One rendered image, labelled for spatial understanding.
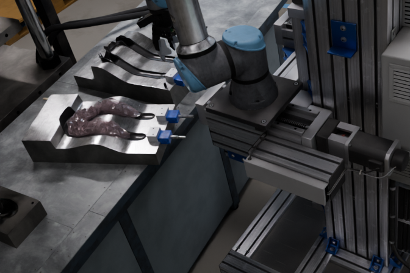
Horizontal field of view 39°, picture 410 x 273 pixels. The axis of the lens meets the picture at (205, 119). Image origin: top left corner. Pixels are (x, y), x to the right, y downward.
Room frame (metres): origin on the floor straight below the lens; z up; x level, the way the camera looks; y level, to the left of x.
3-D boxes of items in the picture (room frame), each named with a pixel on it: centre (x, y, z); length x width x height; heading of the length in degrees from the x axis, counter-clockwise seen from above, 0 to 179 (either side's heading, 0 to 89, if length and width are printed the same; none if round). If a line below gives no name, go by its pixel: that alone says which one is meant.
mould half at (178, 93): (2.03, 0.21, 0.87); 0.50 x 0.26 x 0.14; 50
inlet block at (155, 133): (1.55, 0.14, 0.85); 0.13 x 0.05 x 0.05; 67
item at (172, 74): (1.81, 0.04, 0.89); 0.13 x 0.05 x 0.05; 50
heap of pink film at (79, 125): (1.70, 0.37, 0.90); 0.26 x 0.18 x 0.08; 67
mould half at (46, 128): (1.70, 0.37, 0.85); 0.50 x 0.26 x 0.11; 67
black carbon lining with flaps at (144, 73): (2.01, 0.20, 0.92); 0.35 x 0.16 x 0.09; 50
